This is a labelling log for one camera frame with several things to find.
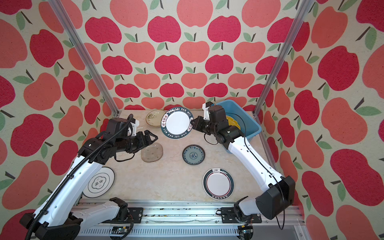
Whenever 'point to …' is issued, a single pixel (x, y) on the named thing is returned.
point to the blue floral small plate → (193, 154)
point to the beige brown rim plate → (154, 117)
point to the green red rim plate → (218, 183)
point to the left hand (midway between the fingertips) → (155, 141)
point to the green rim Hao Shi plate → (176, 123)
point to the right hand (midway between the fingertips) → (194, 120)
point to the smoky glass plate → (152, 153)
